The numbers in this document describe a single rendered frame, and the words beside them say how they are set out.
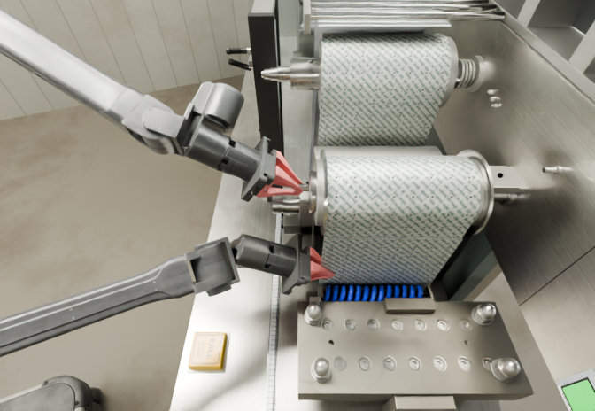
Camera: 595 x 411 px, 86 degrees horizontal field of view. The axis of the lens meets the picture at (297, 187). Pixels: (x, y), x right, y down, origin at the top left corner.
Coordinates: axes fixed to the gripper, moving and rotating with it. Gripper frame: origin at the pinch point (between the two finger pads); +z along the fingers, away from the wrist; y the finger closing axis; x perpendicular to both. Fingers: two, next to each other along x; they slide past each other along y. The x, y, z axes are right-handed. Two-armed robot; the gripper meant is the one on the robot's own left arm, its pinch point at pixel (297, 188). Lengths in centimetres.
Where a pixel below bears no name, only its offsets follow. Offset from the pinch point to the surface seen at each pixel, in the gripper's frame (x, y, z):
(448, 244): 10.5, 8.6, 24.4
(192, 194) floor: -143, -108, 11
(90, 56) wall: -166, -229, -98
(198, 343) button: -38.3, 16.5, 0.2
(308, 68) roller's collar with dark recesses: 11.1, -20.8, -4.8
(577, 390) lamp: 15.6, 30.3, 32.6
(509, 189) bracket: 22.7, 4.7, 25.5
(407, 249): 5.3, 8.6, 20.0
